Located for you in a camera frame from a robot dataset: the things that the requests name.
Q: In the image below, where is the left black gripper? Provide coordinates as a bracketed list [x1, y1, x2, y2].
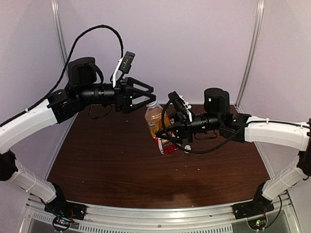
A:
[77, 76, 156, 113]

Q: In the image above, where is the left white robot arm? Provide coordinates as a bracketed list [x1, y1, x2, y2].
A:
[0, 53, 156, 216]

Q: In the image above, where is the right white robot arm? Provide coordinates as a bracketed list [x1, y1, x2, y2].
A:
[156, 88, 311, 215]

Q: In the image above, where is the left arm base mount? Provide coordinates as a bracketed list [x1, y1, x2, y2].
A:
[41, 200, 86, 233]

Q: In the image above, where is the right black braided cable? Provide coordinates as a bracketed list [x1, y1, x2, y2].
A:
[160, 101, 246, 154]

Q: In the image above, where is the white flip bottle cap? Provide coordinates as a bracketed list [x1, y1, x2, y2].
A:
[184, 145, 191, 154]

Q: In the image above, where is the left black braided cable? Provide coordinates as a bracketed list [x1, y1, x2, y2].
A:
[0, 24, 124, 127]

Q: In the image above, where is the black braided cable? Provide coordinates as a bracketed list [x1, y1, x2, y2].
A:
[160, 101, 246, 154]
[0, 24, 124, 127]

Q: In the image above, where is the aluminium frame post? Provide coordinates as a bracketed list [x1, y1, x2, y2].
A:
[235, 0, 265, 111]
[50, 0, 71, 81]

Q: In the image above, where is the amber tea bottle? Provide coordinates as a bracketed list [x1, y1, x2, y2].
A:
[145, 101, 178, 155]

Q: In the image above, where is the left aluminium frame post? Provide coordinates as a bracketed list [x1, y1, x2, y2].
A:
[50, 0, 71, 81]

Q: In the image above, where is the right aluminium frame post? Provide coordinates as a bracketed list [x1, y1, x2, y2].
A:
[235, 0, 265, 111]

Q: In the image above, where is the front aluminium rail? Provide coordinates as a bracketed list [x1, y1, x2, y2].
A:
[24, 191, 299, 233]

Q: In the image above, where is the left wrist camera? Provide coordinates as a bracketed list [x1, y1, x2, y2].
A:
[111, 51, 135, 88]

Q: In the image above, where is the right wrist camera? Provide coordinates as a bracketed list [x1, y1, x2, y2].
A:
[168, 91, 193, 122]

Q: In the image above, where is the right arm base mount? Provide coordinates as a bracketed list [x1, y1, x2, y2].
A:
[233, 196, 274, 231]

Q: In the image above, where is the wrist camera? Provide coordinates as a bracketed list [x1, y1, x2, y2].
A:
[168, 91, 193, 122]
[111, 51, 135, 88]

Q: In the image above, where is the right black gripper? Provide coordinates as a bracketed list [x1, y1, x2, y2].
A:
[155, 111, 222, 144]

